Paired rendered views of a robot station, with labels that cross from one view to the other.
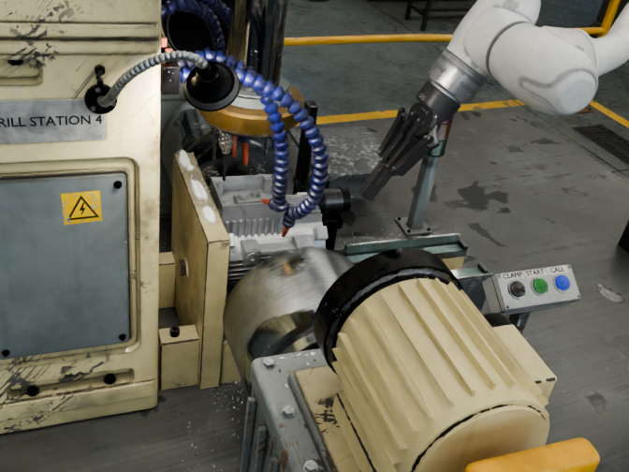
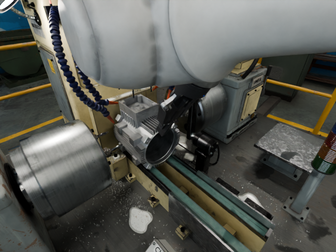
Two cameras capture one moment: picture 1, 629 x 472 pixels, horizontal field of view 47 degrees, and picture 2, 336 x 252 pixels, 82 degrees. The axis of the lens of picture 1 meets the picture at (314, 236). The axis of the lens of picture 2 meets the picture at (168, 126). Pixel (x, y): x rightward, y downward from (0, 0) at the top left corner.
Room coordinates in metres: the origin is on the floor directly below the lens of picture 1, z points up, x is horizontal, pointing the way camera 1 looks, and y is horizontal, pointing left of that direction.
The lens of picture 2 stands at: (1.04, -0.52, 1.49)
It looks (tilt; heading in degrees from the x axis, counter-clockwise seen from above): 35 degrees down; 73
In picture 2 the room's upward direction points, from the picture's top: straight up
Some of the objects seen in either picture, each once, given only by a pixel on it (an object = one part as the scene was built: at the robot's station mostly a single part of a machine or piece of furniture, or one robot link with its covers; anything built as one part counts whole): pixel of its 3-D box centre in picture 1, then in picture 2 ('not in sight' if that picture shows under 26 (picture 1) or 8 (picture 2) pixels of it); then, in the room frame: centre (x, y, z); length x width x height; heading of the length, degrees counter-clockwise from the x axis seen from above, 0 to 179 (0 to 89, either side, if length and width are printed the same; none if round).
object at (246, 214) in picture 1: (247, 205); (138, 110); (1.12, 0.13, 1.11); 0.12 x 0.11 x 0.07; 114
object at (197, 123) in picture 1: (218, 152); (198, 102); (1.44, 0.24, 1.04); 0.41 x 0.25 x 0.25; 25
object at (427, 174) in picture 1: (430, 158); (319, 171); (1.63, -0.26, 1.01); 0.08 x 0.08 x 0.42; 25
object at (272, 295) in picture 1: (322, 363); (48, 174); (0.81, -0.04, 1.04); 0.37 x 0.25 x 0.25; 25
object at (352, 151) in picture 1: (341, 168); (288, 153); (1.79, -0.04, 0.86); 0.27 x 0.24 x 0.12; 25
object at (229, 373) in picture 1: (231, 347); (117, 164); (1.01, 0.12, 0.86); 0.07 x 0.06 x 0.12; 25
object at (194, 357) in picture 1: (177, 271); (125, 126); (1.07, 0.25, 0.97); 0.30 x 0.11 x 0.34; 25
